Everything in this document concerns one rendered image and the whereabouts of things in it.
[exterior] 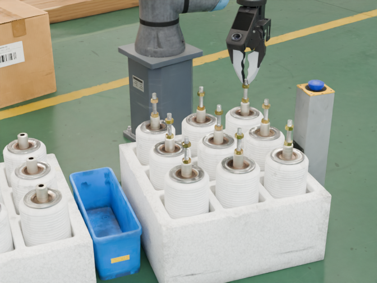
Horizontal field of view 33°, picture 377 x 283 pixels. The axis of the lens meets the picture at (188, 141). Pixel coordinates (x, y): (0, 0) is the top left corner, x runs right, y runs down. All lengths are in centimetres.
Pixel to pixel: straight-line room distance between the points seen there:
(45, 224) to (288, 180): 52
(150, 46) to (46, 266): 80
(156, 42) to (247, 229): 70
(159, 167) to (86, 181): 29
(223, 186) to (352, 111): 100
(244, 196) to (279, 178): 9
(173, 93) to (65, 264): 76
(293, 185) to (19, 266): 60
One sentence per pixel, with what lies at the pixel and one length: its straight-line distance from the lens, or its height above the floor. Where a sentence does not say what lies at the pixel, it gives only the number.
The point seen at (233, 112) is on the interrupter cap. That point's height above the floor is 25.
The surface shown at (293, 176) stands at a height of 23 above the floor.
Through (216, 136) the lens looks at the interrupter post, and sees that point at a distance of 146.
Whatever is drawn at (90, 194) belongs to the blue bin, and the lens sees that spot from 167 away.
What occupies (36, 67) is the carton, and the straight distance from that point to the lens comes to 236.
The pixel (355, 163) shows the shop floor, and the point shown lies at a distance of 195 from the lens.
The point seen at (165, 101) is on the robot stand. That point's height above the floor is 17.
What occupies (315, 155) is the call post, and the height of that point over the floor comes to 14.
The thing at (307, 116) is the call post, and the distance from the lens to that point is 161.
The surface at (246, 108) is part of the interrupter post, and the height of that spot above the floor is 27.
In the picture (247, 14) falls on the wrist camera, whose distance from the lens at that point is 150.
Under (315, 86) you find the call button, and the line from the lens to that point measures 161.
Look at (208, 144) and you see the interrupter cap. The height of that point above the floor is 25.
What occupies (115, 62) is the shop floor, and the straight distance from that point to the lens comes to 268.
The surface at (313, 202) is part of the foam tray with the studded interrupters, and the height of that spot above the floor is 17.
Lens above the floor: 94
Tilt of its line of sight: 28 degrees down
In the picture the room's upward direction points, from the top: straight up
